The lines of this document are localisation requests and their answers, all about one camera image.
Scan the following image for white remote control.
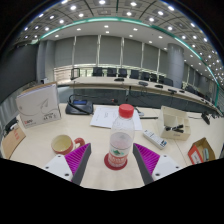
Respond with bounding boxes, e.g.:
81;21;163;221
142;129;169;150

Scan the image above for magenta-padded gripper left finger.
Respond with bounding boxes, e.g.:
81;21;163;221
42;142;92;186

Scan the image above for flat round red coaster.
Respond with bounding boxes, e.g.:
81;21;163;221
103;152;129;171

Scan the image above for white cardboard paper box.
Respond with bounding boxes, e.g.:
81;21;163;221
15;82;63;129

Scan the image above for recessed ceiling lights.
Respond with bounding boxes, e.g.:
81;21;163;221
19;0;224;81

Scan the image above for long curved conference desk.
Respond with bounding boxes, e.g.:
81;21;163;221
58;76;221;114

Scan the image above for small beige open box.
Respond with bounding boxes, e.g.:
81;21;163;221
160;105;192;141

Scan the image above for black conference desk phone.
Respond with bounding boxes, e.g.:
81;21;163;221
65;94;94;116

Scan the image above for white printed paper sheets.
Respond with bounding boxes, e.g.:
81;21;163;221
89;105;144;132

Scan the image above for black power adapter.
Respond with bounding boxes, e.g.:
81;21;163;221
3;116;19;134

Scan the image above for red-sided open cardboard box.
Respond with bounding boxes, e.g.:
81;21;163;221
187;137;217;166

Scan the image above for black desktop microphone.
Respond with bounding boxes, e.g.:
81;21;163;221
200;111;212;126

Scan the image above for brown paper envelope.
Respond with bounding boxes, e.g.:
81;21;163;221
0;125;27;160

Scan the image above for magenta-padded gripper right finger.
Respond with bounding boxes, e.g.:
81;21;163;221
132;142;184;186

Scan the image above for row of black office chairs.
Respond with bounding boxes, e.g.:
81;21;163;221
69;66;174;86

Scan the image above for clear red-capped water bottle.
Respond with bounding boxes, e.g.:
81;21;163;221
108;103;136;169

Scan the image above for red patterned ceramic mug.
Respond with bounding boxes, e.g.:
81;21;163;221
50;134;86;156

